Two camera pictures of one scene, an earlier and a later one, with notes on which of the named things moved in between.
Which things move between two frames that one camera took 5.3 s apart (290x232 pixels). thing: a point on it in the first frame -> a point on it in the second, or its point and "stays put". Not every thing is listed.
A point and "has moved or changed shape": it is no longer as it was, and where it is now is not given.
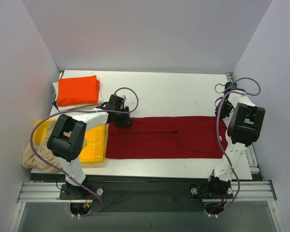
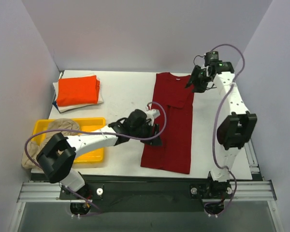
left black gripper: [122, 120] -> [153, 132]
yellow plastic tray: [94, 150] stays put
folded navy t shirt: [54, 103] stays put
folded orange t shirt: [78, 90] stays put
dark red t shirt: [161, 137] has moved or changed shape
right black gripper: [222, 112] -> [200, 76]
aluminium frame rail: [241, 191] stays put
